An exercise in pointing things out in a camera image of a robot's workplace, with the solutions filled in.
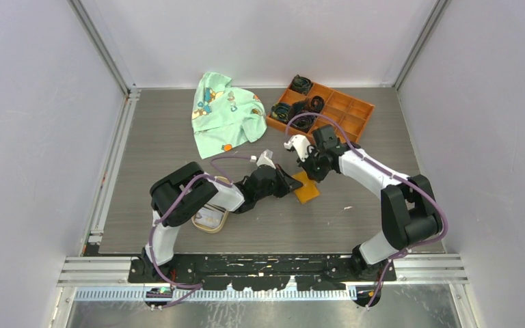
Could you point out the black orange rolled tie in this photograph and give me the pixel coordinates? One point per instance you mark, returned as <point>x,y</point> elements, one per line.
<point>315,104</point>

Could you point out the dark green rolled tie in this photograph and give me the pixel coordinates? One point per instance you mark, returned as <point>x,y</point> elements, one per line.
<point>301,85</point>

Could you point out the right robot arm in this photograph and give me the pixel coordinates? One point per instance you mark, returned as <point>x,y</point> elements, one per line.
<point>409,214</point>

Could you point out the aluminium front rail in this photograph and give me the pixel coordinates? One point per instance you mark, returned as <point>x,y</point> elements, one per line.
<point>106,279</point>

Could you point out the blue yellow rolled tie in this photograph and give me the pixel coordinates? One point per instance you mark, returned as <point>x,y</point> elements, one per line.
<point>281,112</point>

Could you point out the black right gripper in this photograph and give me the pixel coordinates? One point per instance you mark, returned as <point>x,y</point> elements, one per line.
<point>318,177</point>

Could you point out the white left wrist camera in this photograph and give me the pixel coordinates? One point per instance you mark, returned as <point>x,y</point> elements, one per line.
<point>265,158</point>

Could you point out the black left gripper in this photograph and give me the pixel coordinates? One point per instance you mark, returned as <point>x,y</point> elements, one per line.
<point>288,184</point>

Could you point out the orange compartment organizer tray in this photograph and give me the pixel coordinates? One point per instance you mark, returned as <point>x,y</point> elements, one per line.
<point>351,114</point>

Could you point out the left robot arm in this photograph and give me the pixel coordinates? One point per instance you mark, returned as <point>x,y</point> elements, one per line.
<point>176,198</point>

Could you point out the light green printed shirt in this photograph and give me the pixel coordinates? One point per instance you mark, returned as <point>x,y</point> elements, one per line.
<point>224,116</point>

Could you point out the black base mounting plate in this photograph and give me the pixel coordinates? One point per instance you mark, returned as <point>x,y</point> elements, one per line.
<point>260,271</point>

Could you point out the orange leather card holder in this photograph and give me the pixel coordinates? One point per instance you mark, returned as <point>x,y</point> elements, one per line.
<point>308,191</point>

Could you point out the beige oval card tray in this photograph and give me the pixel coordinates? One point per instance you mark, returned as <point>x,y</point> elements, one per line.
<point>210,219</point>

